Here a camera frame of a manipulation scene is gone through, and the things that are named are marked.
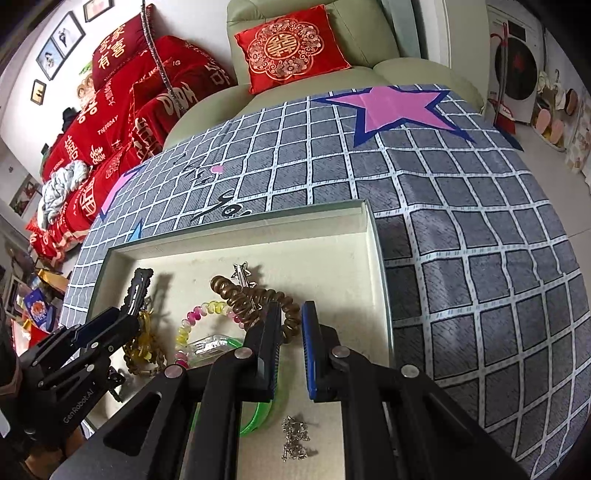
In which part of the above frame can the grey tray with cream lining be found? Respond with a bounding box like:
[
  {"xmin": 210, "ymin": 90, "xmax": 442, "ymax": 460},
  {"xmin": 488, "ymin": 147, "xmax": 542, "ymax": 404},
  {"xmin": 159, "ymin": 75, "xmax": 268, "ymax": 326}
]
[{"xmin": 85, "ymin": 198, "xmax": 395, "ymax": 480}]

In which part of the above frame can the red printed pillow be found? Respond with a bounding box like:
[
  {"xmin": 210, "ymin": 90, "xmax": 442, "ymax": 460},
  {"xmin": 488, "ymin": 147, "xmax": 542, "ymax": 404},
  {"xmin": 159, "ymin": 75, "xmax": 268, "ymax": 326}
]
[{"xmin": 91, "ymin": 4, "xmax": 155, "ymax": 88}]

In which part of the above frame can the grey white knit cloth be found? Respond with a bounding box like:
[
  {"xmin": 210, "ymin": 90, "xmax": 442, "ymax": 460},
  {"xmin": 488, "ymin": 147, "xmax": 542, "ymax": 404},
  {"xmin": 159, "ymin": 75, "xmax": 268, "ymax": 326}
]
[{"xmin": 39, "ymin": 161, "xmax": 88, "ymax": 229}]

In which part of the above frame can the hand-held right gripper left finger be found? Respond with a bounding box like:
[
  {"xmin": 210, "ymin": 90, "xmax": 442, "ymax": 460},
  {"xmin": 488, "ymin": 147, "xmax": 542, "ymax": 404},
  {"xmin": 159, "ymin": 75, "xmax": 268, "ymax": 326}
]
[{"xmin": 60, "ymin": 302, "xmax": 283, "ymax": 480}]

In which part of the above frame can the silver chain bracelet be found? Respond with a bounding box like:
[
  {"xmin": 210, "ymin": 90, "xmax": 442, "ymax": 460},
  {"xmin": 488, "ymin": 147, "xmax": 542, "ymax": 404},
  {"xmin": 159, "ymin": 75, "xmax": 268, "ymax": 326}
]
[{"xmin": 281, "ymin": 415, "xmax": 319, "ymax": 461}]

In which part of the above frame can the dark spiral hair tie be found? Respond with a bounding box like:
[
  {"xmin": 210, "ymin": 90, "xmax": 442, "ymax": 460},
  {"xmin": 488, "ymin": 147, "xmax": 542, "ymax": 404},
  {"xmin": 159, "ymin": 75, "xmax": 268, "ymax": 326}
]
[{"xmin": 210, "ymin": 275, "xmax": 301, "ymax": 344}]

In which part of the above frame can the framed photo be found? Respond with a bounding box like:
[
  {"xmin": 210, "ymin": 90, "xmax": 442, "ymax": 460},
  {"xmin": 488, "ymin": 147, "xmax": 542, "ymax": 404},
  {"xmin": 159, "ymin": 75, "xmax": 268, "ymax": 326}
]
[{"xmin": 9, "ymin": 173, "xmax": 42, "ymax": 217}]

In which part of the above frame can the red embroidered cushion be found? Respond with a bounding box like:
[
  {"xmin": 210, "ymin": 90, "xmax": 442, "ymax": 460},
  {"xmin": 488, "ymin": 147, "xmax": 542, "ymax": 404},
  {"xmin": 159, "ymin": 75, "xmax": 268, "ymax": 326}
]
[{"xmin": 234, "ymin": 4, "xmax": 352, "ymax": 95}]

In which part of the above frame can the grey braided cord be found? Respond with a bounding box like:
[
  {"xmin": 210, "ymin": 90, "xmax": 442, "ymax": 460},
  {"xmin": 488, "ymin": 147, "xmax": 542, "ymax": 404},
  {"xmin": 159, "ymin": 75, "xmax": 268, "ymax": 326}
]
[{"xmin": 142, "ymin": 4, "xmax": 186, "ymax": 114}]

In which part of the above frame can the pink yellow spiral bracelet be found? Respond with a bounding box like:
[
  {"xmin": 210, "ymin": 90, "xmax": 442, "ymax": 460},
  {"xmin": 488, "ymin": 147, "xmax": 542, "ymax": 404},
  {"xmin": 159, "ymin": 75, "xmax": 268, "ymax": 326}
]
[{"xmin": 174, "ymin": 299, "xmax": 247, "ymax": 370}]

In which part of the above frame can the blue printed box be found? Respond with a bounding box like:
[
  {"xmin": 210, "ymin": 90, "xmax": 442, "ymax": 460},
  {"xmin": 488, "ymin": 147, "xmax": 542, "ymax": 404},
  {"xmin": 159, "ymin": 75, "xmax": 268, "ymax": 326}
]
[{"xmin": 23, "ymin": 288, "xmax": 58, "ymax": 333}]

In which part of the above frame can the white washing machine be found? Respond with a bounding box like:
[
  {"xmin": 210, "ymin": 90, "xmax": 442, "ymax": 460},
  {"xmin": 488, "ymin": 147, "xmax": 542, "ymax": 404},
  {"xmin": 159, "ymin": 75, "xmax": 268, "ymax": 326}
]
[{"xmin": 487, "ymin": 4, "xmax": 548, "ymax": 125}]

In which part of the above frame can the red printed blanket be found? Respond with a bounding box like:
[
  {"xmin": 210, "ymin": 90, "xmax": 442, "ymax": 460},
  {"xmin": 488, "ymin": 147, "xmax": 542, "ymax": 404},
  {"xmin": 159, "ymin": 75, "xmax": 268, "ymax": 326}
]
[{"xmin": 28, "ymin": 34, "xmax": 238, "ymax": 257}]

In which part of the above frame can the brown bead bracelet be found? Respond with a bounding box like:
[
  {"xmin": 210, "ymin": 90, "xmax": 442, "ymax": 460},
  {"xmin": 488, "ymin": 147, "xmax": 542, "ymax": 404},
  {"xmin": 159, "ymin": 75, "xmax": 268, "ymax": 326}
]
[{"xmin": 122, "ymin": 351, "xmax": 167, "ymax": 377}]

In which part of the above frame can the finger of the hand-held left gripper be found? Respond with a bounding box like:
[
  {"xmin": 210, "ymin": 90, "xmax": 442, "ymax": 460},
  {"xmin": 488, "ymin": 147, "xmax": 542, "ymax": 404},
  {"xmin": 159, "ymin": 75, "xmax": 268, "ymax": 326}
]
[
  {"xmin": 60, "ymin": 307, "xmax": 123, "ymax": 344},
  {"xmin": 85, "ymin": 316, "xmax": 141, "ymax": 358}
]

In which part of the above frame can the red broom with dustpan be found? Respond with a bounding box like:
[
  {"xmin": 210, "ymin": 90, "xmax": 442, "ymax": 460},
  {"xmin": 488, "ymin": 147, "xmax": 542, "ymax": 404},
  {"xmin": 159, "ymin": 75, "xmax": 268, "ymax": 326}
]
[{"xmin": 489, "ymin": 21, "xmax": 520, "ymax": 136}]

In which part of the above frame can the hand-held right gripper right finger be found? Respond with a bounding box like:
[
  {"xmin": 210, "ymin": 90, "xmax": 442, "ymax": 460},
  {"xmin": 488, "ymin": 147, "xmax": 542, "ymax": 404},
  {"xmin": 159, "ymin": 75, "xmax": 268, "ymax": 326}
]
[{"xmin": 301, "ymin": 301, "xmax": 529, "ymax": 480}]

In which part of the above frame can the green translucent bracelet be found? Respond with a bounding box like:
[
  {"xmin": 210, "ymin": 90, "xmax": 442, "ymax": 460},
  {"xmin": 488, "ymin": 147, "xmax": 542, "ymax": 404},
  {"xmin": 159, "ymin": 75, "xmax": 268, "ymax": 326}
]
[{"xmin": 187, "ymin": 336, "xmax": 273, "ymax": 437}]

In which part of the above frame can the pale green armchair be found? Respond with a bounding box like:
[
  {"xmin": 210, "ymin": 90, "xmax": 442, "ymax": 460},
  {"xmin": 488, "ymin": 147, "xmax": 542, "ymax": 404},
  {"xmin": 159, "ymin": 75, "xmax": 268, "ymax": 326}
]
[{"xmin": 161, "ymin": 0, "xmax": 485, "ymax": 148}]

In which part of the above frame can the yellow hair tie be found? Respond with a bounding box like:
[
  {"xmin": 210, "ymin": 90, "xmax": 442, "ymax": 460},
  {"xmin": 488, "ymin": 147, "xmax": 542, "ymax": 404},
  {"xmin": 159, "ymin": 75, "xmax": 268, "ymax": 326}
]
[{"xmin": 122, "ymin": 309, "xmax": 162, "ymax": 365}]

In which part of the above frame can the grey grid tablecloth with stars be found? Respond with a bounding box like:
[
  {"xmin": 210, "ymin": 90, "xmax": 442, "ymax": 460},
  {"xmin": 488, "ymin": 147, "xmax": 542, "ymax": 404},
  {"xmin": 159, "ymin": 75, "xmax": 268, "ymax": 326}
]
[{"xmin": 60, "ymin": 83, "xmax": 591, "ymax": 462}]

